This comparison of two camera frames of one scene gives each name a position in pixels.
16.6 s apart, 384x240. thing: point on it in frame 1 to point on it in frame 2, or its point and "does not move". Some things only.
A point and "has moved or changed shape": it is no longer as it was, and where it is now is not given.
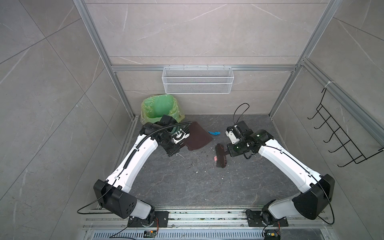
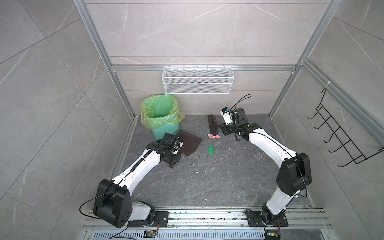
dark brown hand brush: [221, 153] to [213, 125]
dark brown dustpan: [198, 137] has moved or changed shape
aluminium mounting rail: [215, 223] does not move
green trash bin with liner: [153, 107] does not move
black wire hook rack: [352, 150] does not move
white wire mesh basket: [198, 80] does not move
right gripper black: [232, 153] to [224, 128]
